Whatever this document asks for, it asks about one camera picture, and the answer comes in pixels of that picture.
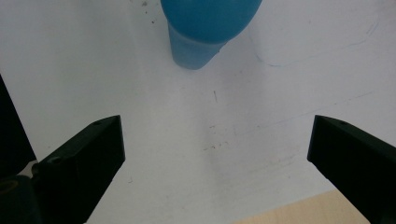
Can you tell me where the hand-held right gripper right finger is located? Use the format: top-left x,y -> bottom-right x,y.
306,114 -> 396,224

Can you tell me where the white paper sheet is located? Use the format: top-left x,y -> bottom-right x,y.
0,0 -> 396,224

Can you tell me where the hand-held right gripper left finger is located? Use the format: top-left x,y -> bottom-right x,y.
32,114 -> 126,224

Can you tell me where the blue plastic cup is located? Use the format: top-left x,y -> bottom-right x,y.
160,0 -> 263,71

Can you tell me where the light wooden table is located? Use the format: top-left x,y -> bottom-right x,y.
232,188 -> 375,224

